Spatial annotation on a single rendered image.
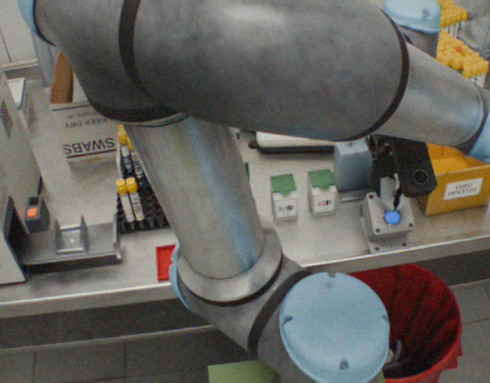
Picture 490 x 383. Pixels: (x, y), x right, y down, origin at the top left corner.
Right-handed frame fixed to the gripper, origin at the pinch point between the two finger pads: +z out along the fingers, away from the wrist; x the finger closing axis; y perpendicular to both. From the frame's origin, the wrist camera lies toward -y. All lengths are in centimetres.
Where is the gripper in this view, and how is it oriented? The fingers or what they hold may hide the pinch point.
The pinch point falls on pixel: (393, 209)
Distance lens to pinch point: 99.2
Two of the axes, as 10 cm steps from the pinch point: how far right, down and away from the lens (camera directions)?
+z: 0.6, 7.0, 7.1
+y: -1.3, -7.0, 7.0
